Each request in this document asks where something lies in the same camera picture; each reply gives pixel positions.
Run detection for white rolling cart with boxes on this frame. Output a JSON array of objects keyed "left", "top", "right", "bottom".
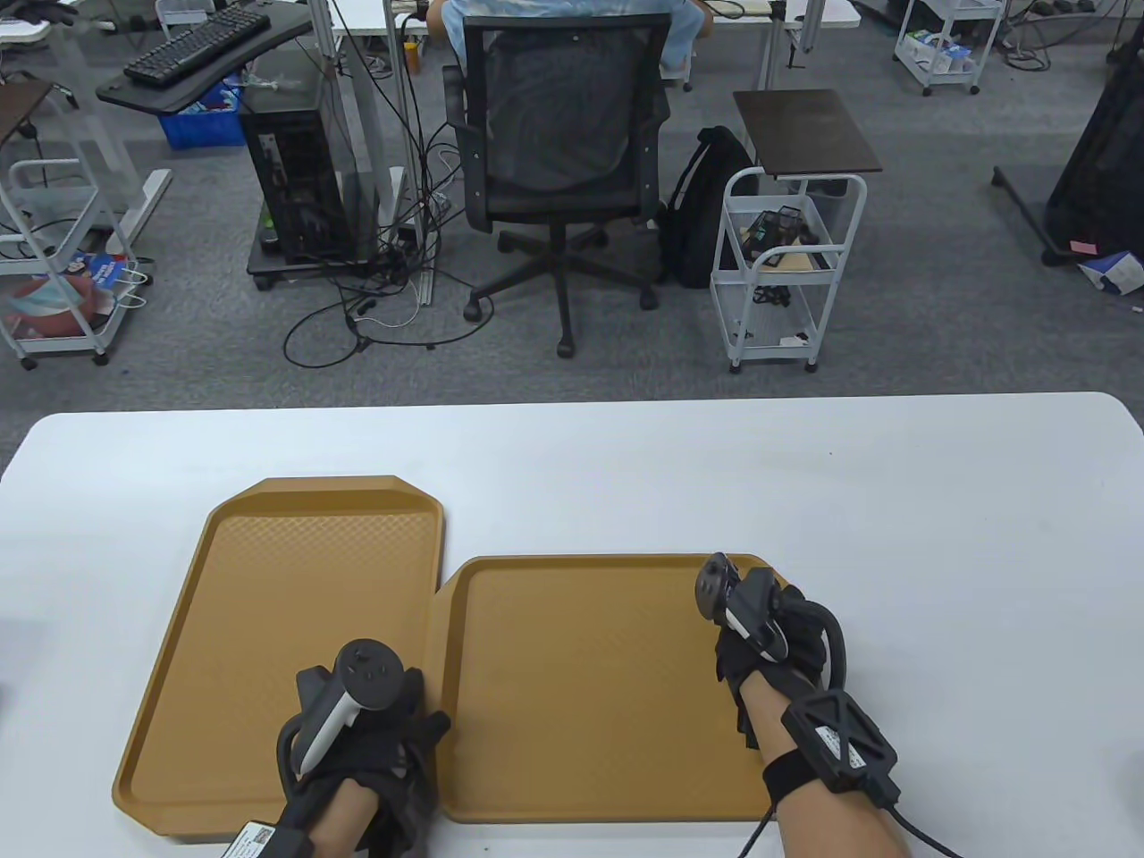
[{"left": 893, "top": 0, "right": 986, "bottom": 97}]

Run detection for person's right hand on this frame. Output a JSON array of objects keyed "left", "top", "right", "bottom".
[{"left": 715, "top": 572, "right": 846, "bottom": 752}]

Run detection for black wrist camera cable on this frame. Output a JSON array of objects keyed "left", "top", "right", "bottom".
[{"left": 740, "top": 791, "right": 968, "bottom": 858}]

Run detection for blue white shopping bag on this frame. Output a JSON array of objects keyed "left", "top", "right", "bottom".
[{"left": 64, "top": 252, "right": 150, "bottom": 310}]

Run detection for black keyboard desk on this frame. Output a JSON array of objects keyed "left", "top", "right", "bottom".
[{"left": 96, "top": 0, "right": 315, "bottom": 116}]

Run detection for black items in cart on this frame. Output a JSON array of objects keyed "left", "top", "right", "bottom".
[{"left": 740, "top": 207, "right": 821, "bottom": 269}]

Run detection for blue white box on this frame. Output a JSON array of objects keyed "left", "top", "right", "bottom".
[{"left": 1076, "top": 251, "right": 1144, "bottom": 297}]

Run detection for black mesh office chair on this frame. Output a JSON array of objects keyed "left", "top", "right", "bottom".
[{"left": 442, "top": 15, "right": 673, "bottom": 359}]

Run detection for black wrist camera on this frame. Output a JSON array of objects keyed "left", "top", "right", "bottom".
[
  {"left": 761, "top": 690, "right": 901, "bottom": 805},
  {"left": 221, "top": 820, "right": 315, "bottom": 858}
]

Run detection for person's left forearm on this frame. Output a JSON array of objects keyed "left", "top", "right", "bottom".
[{"left": 308, "top": 776, "right": 387, "bottom": 858}]

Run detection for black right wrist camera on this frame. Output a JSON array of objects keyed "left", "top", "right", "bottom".
[{"left": 761, "top": 690, "right": 901, "bottom": 805}]

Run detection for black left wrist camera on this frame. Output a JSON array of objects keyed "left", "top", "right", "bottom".
[{"left": 221, "top": 820, "right": 315, "bottom": 858}]

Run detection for black backpack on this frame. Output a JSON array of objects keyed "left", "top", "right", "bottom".
[{"left": 659, "top": 125, "right": 762, "bottom": 290}]

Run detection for person's right forearm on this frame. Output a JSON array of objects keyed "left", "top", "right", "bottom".
[{"left": 742, "top": 670, "right": 914, "bottom": 858}]

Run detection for black white hand controller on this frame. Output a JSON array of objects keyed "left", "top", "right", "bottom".
[
  {"left": 694, "top": 552, "right": 793, "bottom": 663},
  {"left": 298, "top": 638, "right": 406, "bottom": 775}
]

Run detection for white cart with dark top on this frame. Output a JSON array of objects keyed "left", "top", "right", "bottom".
[{"left": 710, "top": 88, "right": 884, "bottom": 374}]

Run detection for black keyboard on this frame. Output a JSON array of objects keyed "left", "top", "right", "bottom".
[{"left": 122, "top": 4, "right": 273, "bottom": 88}]

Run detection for person's left hand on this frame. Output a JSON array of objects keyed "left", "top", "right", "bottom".
[{"left": 277, "top": 666, "right": 452, "bottom": 857}]

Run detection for blue plastic crate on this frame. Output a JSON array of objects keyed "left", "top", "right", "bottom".
[{"left": 158, "top": 75, "right": 248, "bottom": 149}]

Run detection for black stand with cover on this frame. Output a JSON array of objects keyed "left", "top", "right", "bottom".
[{"left": 991, "top": 52, "right": 1144, "bottom": 268}]

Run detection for brown plastic tray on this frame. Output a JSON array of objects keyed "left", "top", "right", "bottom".
[
  {"left": 427, "top": 554, "right": 789, "bottom": 826},
  {"left": 112, "top": 475, "right": 447, "bottom": 839}
]

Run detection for white wire cart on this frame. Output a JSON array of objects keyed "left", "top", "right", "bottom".
[{"left": 0, "top": 158, "right": 137, "bottom": 370}]

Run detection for black white right hand controller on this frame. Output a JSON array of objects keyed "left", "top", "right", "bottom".
[{"left": 694, "top": 552, "right": 793, "bottom": 663}]

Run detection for dark brown side table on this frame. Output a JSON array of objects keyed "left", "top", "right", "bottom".
[{"left": 0, "top": 80, "right": 56, "bottom": 146}]

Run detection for black white left hand controller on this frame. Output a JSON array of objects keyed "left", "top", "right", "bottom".
[{"left": 298, "top": 638, "right": 406, "bottom": 775}]

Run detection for red bag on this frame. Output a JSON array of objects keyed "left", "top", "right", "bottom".
[{"left": 4, "top": 273, "right": 119, "bottom": 338}]

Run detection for tangle of black floor cables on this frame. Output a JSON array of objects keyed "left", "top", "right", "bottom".
[{"left": 282, "top": 107, "right": 488, "bottom": 369}]

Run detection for black computer tower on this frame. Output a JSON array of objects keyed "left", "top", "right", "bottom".
[{"left": 239, "top": 83, "right": 360, "bottom": 265}]

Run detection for black wheeled computer platform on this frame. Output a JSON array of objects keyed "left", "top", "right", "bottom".
[{"left": 247, "top": 234, "right": 423, "bottom": 290}]

